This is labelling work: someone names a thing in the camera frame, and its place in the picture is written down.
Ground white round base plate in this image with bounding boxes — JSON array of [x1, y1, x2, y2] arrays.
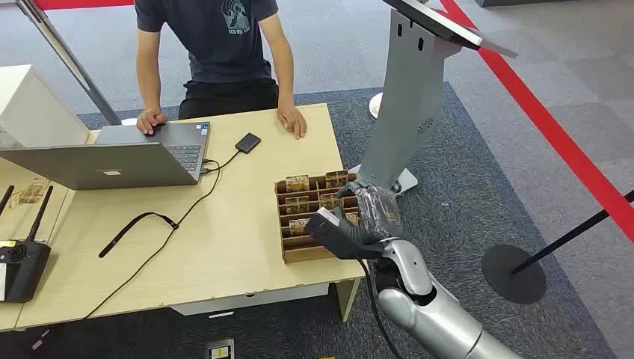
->
[[368, 91, 385, 121]]

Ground white box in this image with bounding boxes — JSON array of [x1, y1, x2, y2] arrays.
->
[[0, 64, 92, 150]]

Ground wooden card holder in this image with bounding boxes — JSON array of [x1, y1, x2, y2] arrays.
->
[[274, 171, 366, 265]]

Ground person's right hand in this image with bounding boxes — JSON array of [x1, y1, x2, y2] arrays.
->
[[136, 108, 169, 136]]

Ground black remote controller with antennas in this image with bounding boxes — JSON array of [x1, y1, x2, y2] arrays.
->
[[0, 184, 55, 304]]

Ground long black cable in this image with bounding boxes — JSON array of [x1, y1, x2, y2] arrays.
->
[[83, 158, 223, 320]]

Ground dark grey carpet mat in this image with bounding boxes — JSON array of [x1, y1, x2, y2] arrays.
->
[[0, 81, 616, 359]]

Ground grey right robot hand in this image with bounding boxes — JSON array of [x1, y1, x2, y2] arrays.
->
[[333, 181, 404, 246]]

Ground person's left hand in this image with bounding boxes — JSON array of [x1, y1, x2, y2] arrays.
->
[[275, 105, 309, 141]]

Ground black card reader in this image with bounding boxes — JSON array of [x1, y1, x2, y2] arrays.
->
[[234, 132, 262, 155]]

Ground loose hotel key cards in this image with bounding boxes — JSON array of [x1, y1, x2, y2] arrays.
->
[[8, 177, 52, 209]]

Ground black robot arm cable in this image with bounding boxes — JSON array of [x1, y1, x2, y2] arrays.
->
[[356, 260, 403, 359]]

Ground grey kiosk stand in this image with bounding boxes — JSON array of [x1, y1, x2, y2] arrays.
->
[[348, 0, 519, 197]]

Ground black cable strap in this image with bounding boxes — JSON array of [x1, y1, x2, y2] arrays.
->
[[98, 212, 179, 260]]

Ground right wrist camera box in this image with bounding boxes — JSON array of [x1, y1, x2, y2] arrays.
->
[[303, 206, 385, 262]]

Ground black stanchion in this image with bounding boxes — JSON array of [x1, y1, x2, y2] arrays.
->
[[481, 190, 634, 306]]

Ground short black reader cable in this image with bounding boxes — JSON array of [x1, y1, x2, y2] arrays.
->
[[200, 150, 242, 175]]

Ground light wooden side desk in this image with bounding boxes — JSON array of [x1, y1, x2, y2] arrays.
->
[[0, 129, 101, 334]]

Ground person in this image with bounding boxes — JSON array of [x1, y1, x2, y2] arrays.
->
[[133, 0, 309, 141]]

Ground grey laptop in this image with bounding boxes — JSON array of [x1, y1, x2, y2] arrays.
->
[[0, 121, 212, 191]]

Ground floor socket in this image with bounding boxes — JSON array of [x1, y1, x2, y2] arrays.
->
[[205, 337, 236, 359]]

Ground grey slanted pole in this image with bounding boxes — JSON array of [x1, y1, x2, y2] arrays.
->
[[14, 0, 138, 127]]

